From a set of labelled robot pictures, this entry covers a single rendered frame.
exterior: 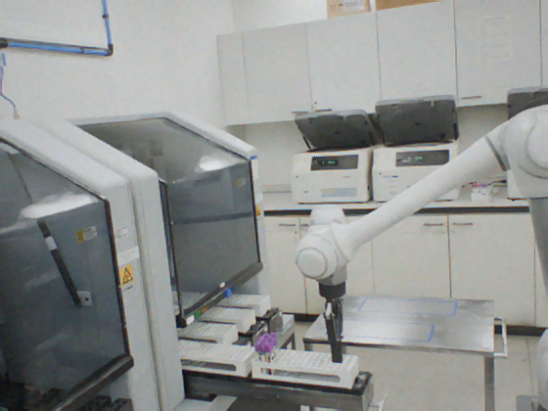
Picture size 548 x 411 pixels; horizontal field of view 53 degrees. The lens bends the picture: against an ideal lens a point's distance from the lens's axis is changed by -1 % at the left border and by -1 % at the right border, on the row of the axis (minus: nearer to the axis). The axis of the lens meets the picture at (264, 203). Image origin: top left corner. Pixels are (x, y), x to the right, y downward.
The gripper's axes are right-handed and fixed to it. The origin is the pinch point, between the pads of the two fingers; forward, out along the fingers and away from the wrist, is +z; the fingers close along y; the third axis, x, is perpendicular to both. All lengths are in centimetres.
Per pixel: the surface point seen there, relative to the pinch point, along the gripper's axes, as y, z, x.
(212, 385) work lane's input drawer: 6.8, 11.4, -37.2
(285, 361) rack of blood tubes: 2.6, 3.5, -14.8
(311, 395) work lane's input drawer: 6.8, 10.9, -6.1
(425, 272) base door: -228, 47, -5
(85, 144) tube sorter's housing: 16, -63, -64
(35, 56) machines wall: -66, -104, -157
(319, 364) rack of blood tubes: 1.5, 4.0, -4.9
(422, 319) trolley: -47, 8, 17
